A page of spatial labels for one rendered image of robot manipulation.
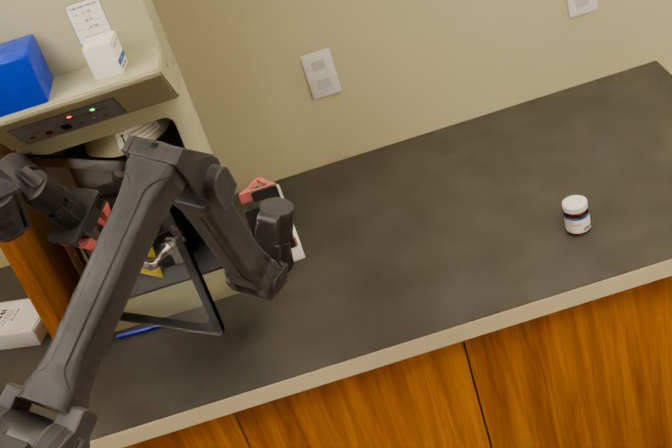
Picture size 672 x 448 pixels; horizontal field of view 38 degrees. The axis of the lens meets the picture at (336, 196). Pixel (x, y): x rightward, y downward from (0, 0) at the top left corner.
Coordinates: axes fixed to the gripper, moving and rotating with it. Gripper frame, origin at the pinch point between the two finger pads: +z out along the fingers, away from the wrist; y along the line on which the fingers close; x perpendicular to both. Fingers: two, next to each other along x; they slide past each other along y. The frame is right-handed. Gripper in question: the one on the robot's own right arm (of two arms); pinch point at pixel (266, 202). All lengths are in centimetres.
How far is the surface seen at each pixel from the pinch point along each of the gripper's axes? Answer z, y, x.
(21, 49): 4.9, 39.8, 29.6
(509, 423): -15, -57, -32
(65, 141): 12.1, 18.2, 31.9
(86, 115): 5.6, 24.7, 24.6
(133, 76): 1.1, 30.8, 13.4
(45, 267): 10.1, -5.1, 45.9
